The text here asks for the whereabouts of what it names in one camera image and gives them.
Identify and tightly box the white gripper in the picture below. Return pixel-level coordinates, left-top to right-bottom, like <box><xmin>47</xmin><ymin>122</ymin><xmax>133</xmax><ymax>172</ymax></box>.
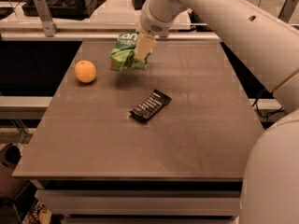
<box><xmin>134</xmin><ymin>0</ymin><xmax>170</xmax><ymax>61</ymax></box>

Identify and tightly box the green rice chip bag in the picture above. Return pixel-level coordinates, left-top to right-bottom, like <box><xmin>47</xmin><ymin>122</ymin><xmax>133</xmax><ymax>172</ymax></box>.
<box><xmin>110</xmin><ymin>32</ymin><xmax>149</xmax><ymax>72</ymax></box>

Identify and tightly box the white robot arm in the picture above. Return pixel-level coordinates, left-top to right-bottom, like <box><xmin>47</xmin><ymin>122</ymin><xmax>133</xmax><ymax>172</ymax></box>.
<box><xmin>140</xmin><ymin>0</ymin><xmax>299</xmax><ymax>224</ymax></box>

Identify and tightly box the black snack bar wrapper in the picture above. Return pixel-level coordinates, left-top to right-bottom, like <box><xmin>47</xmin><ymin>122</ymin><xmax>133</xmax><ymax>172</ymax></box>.
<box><xmin>130</xmin><ymin>90</ymin><xmax>172</xmax><ymax>123</ymax></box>

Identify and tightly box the orange fruit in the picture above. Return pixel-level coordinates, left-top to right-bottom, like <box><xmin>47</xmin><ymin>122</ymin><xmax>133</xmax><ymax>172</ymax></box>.
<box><xmin>75</xmin><ymin>60</ymin><xmax>96</xmax><ymax>83</ymax></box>

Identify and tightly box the black equipment case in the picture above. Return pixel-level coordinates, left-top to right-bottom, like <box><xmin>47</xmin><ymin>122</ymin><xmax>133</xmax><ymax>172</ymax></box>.
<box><xmin>21</xmin><ymin>0</ymin><xmax>107</xmax><ymax>21</ymax></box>

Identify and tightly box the dark bin on floor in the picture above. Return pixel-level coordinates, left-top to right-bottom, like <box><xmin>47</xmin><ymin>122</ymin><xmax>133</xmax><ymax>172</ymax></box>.
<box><xmin>0</xmin><ymin>144</ymin><xmax>27</xmax><ymax>201</ymax></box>

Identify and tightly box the left metal glass clamp post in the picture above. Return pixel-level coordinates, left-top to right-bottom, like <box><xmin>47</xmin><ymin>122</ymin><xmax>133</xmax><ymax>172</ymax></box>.
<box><xmin>33</xmin><ymin>0</ymin><xmax>58</xmax><ymax>37</ymax></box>

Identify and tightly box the black cable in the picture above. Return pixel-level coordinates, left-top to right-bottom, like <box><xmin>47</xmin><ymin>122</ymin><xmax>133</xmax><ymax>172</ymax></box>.
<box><xmin>251</xmin><ymin>89</ymin><xmax>286</xmax><ymax>123</ymax></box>

